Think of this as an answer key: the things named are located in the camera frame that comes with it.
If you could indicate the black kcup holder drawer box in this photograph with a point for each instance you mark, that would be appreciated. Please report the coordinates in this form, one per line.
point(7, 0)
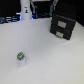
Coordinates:
point(63, 22)

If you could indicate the white kcup with green lid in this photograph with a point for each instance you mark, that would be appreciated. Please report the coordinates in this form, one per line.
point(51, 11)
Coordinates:
point(21, 58)

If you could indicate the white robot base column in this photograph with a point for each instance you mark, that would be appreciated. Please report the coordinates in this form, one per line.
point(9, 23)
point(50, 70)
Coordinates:
point(25, 10)

